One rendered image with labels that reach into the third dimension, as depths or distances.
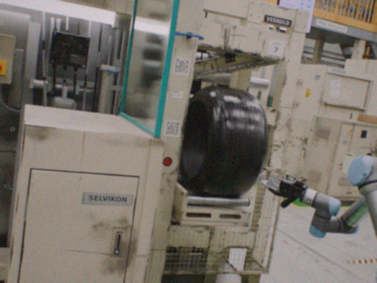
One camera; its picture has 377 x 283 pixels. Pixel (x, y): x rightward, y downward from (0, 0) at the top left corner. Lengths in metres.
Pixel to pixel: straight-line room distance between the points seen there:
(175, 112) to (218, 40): 0.53
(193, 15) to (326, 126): 4.93
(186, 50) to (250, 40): 0.53
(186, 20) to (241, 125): 0.54
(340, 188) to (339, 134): 0.83
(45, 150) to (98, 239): 0.30
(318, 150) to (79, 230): 5.79
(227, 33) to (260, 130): 0.63
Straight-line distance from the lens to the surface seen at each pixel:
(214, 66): 2.59
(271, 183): 2.15
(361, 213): 2.10
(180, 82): 2.11
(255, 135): 2.08
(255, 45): 2.55
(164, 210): 2.20
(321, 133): 6.90
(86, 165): 1.31
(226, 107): 2.07
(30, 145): 1.29
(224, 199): 2.21
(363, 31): 10.66
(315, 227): 2.12
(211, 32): 2.44
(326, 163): 6.81
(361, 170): 1.83
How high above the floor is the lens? 1.44
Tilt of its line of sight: 8 degrees down
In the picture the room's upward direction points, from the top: 9 degrees clockwise
